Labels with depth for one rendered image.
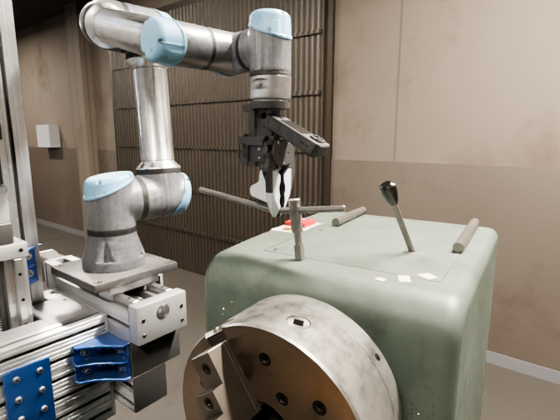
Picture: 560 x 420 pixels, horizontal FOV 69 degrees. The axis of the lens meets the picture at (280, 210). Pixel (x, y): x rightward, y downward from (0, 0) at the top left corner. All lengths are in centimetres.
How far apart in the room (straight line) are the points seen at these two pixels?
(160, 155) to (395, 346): 74
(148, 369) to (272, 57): 76
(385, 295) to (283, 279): 18
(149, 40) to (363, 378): 61
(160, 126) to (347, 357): 77
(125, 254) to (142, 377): 29
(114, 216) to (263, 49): 54
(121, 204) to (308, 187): 247
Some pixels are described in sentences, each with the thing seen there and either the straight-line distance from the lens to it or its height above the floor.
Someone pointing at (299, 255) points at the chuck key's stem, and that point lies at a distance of 76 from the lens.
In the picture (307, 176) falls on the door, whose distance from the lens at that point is 337.
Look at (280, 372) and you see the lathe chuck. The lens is 57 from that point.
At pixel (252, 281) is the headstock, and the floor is 122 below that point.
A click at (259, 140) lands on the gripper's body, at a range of 74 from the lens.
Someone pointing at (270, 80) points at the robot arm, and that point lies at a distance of 74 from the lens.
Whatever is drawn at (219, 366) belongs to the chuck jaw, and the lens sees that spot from 59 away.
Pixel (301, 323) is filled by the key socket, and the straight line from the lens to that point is 59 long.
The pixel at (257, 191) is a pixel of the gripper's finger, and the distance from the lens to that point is 77.
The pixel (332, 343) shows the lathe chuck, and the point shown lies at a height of 122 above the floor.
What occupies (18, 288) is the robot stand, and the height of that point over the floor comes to 115.
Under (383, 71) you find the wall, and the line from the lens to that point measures 313.
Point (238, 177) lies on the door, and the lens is 387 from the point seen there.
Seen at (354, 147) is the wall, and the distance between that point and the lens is 319.
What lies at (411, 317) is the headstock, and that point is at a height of 122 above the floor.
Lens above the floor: 149
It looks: 10 degrees down
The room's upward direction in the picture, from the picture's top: straight up
